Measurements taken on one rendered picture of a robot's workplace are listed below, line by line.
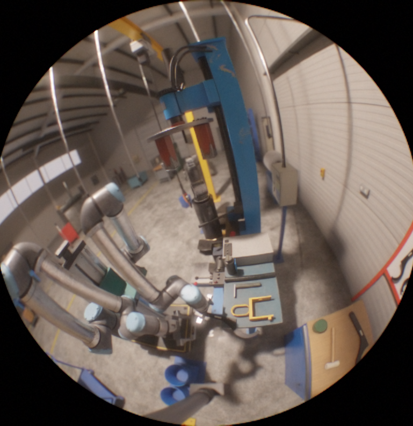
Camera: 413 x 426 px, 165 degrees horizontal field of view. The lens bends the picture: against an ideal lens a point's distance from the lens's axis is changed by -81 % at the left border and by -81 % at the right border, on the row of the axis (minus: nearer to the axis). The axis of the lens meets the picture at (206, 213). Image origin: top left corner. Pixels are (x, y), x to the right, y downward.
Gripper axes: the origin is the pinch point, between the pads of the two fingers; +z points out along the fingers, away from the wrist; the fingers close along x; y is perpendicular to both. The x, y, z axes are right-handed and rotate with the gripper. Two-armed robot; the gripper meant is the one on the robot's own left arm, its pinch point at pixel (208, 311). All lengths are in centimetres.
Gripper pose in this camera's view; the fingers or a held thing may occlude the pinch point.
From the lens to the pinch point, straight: 101.1
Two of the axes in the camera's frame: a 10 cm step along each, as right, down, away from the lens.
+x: 3.4, -6.0, 7.2
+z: 2.6, 8.0, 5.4
